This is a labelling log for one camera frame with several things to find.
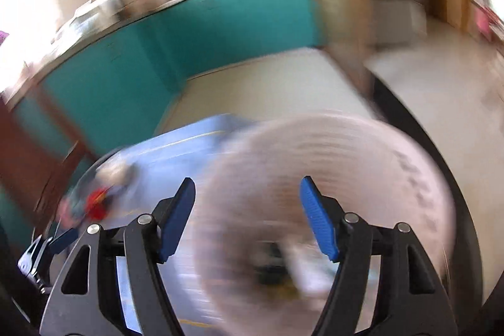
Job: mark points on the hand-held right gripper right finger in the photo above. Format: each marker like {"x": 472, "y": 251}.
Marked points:
{"x": 319, "y": 218}

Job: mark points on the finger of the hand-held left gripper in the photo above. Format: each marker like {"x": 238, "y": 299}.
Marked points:
{"x": 63, "y": 240}

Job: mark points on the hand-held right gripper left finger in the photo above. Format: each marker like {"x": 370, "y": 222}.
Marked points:
{"x": 177, "y": 218}

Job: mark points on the pink bag lined trash bin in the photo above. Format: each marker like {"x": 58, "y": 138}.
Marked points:
{"x": 354, "y": 162}

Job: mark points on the blue striped tablecloth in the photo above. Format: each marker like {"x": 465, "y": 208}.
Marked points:
{"x": 177, "y": 155}

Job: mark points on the carved wooden chair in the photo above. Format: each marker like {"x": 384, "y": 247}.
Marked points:
{"x": 23, "y": 162}

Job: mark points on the teal kitchen cabinets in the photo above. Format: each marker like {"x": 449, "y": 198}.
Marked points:
{"x": 236, "y": 13}

